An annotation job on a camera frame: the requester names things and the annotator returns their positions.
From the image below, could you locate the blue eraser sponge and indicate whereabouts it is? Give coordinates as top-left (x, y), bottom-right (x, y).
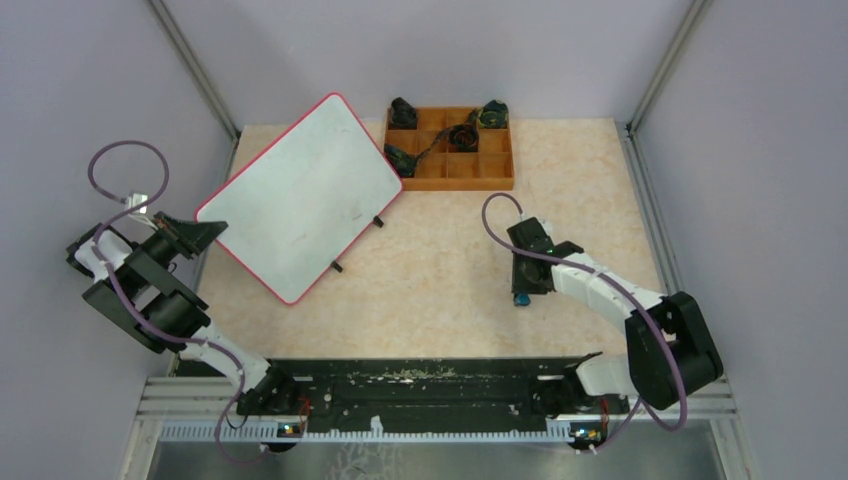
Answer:
top-left (513, 293), bottom-right (531, 307)

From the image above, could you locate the white whiteboard with red rim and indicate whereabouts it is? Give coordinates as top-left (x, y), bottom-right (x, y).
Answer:
top-left (194, 93), bottom-right (403, 305)

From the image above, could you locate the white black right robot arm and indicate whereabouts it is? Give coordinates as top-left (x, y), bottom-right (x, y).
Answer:
top-left (507, 217), bottom-right (724, 412)

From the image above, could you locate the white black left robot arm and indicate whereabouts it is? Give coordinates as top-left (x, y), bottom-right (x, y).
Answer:
top-left (66, 212), bottom-right (301, 416)

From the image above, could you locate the orange wooden compartment tray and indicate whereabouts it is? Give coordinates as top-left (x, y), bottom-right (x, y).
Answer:
top-left (400, 105), bottom-right (515, 191)

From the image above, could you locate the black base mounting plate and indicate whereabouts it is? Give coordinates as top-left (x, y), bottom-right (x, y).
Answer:
top-left (173, 356), bottom-right (631, 437)

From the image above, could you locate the dark patterned long cloth strip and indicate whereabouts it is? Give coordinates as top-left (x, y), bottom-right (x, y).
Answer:
top-left (383, 107), bottom-right (480, 179)

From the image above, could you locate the dark rolled cloth right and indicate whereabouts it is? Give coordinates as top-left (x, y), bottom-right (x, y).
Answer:
top-left (477, 99), bottom-right (509, 129)

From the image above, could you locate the black rolled cloth left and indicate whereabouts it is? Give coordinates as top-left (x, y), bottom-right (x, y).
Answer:
top-left (388, 97), bottom-right (418, 130)

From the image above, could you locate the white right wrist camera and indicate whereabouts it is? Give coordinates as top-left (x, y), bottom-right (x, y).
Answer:
top-left (527, 217), bottom-right (553, 236)

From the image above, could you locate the aluminium right corner post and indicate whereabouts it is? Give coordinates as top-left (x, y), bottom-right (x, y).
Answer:
top-left (627, 0), bottom-right (713, 137)

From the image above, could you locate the aluminium corner post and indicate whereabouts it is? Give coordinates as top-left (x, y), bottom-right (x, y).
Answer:
top-left (627, 0), bottom-right (713, 137)
top-left (144, 0), bottom-right (241, 143)

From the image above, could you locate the aluminium front frame rail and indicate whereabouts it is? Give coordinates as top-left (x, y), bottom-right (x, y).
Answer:
top-left (132, 374), bottom-right (738, 445)

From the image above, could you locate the aluminium left corner post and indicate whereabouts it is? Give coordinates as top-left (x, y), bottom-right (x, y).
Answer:
top-left (144, 0), bottom-right (241, 143)

